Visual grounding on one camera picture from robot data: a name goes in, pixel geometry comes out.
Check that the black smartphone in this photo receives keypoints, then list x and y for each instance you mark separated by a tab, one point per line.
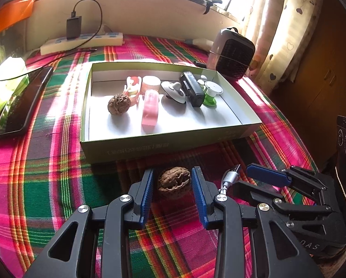
22	101

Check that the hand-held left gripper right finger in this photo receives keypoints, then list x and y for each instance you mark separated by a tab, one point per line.
198	197

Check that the black rectangular device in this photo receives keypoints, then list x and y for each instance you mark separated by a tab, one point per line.
191	88

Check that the small round jar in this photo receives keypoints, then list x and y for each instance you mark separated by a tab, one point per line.
151	85

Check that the black marker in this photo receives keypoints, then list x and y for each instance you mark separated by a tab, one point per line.
200	63

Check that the green and white spool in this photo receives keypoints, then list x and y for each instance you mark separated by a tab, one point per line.
210	91

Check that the wooden cabinet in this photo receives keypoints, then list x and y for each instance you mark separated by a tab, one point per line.
320	78

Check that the white power strip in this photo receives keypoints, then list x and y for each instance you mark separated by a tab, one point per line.
54	47

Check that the white plastic object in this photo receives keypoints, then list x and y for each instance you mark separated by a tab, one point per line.
200	42

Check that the white plug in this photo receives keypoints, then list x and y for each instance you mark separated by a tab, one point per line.
105	30

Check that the small grey fan heater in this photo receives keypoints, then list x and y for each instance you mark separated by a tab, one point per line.
233	55

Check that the small white cap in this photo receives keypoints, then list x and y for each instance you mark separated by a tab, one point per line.
203	78

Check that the red and white small toy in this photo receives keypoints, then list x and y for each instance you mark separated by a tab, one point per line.
133	82

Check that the green tissue pack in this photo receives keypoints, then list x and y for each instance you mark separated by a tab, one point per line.
2	78

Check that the heart print curtain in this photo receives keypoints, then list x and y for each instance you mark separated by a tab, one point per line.
291	20

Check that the grey round knobbed holder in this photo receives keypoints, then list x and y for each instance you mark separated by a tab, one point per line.
173	92

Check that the shallow cardboard box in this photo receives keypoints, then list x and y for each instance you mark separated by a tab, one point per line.
175	121

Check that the plaid tablecloth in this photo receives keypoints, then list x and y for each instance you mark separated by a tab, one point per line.
45	179

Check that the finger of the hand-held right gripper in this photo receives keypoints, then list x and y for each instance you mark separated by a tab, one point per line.
256	191
265	173

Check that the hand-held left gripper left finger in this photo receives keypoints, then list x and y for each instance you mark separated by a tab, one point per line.
147	197

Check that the black clip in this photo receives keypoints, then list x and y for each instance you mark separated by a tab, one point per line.
210	5

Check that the brown walnut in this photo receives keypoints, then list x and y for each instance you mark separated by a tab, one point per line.
119	104
173	181

